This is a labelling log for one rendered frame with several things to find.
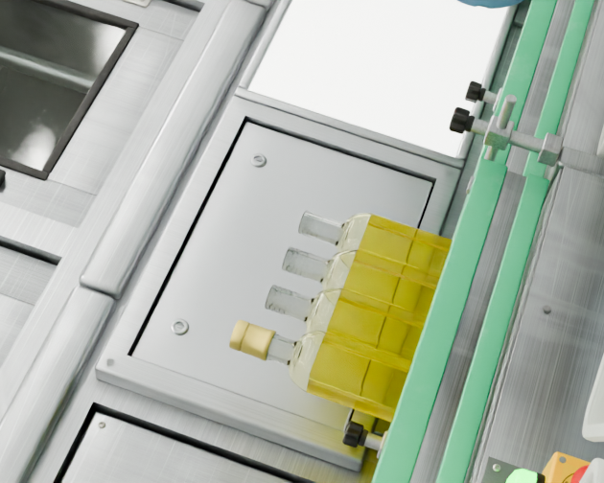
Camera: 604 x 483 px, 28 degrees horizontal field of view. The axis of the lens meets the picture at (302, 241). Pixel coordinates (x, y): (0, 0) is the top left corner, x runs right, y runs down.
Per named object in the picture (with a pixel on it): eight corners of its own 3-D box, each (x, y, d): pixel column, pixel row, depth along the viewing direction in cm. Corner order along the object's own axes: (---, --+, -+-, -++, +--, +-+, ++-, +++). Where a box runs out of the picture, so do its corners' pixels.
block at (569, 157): (598, 208, 141) (541, 189, 142) (624, 158, 133) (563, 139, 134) (592, 231, 139) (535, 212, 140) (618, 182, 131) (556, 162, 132)
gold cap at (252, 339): (277, 325, 133) (241, 311, 134) (267, 350, 131) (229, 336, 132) (274, 342, 136) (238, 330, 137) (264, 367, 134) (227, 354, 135)
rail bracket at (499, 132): (537, 199, 143) (437, 166, 145) (576, 107, 130) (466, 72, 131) (531, 218, 142) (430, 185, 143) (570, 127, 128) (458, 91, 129)
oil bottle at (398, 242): (511, 286, 145) (343, 229, 147) (522, 260, 140) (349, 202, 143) (500, 323, 142) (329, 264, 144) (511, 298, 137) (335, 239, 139)
